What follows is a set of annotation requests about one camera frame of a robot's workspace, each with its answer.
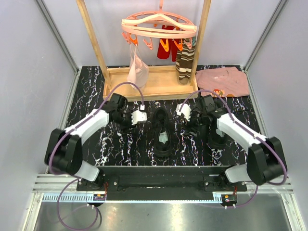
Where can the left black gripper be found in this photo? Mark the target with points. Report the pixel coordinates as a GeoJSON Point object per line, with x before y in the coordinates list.
{"type": "Point", "coordinates": [130, 127]}

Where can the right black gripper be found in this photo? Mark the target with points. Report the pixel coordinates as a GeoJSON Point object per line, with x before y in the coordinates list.
{"type": "Point", "coordinates": [188, 125]}

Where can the black shoe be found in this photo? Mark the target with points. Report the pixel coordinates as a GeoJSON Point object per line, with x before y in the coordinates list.
{"type": "Point", "coordinates": [161, 131]}
{"type": "Point", "coordinates": [217, 139]}

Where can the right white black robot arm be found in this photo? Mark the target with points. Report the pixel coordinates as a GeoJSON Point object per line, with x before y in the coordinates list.
{"type": "Point", "coordinates": [265, 157]}

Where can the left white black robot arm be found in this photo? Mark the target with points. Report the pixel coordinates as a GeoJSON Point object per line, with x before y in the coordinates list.
{"type": "Point", "coordinates": [64, 153]}

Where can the black marble pattern mat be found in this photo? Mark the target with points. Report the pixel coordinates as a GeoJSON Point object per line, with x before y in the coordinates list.
{"type": "Point", "coordinates": [110, 146]}

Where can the pink hanging bra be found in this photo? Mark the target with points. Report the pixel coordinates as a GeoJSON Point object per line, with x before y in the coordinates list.
{"type": "Point", "coordinates": [138, 69]}

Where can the pink folded t-shirt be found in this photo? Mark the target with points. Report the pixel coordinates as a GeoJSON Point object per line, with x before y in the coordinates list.
{"type": "Point", "coordinates": [226, 81]}

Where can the brown striped hanging sock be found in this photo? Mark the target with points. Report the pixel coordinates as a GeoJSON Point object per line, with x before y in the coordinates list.
{"type": "Point", "coordinates": [184, 60]}

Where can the red hanging sock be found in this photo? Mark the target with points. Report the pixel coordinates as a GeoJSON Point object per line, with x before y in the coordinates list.
{"type": "Point", "coordinates": [164, 49]}

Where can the right orange connector box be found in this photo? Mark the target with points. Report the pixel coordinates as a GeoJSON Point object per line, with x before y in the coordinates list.
{"type": "Point", "coordinates": [229, 198]}

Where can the orange connector box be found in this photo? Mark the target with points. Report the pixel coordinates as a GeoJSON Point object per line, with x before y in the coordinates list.
{"type": "Point", "coordinates": [99, 197]}
{"type": "Point", "coordinates": [229, 198]}

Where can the left orange connector box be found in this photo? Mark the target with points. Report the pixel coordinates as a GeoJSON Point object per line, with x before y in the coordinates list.
{"type": "Point", "coordinates": [99, 197]}

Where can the pink round clip hanger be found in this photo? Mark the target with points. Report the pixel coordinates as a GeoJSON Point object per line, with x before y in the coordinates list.
{"type": "Point", "coordinates": [157, 24]}

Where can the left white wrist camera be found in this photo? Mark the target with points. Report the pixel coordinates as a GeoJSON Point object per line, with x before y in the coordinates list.
{"type": "Point", "coordinates": [139, 116]}

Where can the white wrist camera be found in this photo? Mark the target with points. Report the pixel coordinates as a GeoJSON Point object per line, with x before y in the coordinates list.
{"type": "Point", "coordinates": [184, 110]}
{"type": "Point", "coordinates": [139, 116]}

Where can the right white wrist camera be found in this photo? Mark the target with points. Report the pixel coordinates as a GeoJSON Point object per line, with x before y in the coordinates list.
{"type": "Point", "coordinates": [184, 110]}

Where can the wooden drying rack frame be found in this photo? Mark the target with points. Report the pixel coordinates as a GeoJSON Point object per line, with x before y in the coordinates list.
{"type": "Point", "coordinates": [163, 83]}

